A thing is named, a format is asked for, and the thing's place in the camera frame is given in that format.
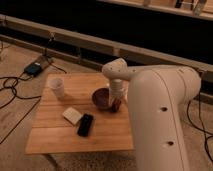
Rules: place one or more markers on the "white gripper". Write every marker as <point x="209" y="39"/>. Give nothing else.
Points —
<point x="116" y="89"/>

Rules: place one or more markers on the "dark red ceramic bowl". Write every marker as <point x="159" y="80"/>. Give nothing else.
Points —
<point x="102" y="99"/>

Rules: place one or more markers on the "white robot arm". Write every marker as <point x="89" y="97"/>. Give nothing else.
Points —
<point x="154" y="95"/>

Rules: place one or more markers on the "small brown bottle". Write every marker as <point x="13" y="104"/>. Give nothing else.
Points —
<point x="116" y="105"/>

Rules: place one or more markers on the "black remote control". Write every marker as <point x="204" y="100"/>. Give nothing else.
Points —
<point x="85" y="125"/>

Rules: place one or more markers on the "translucent plastic cup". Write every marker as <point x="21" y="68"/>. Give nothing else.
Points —
<point x="57" y="86"/>

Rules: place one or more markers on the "wooden table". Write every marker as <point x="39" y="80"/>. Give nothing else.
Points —
<point x="52" y="133"/>

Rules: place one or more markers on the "black power adapter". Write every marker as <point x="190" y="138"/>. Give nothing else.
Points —
<point x="33" y="69"/>

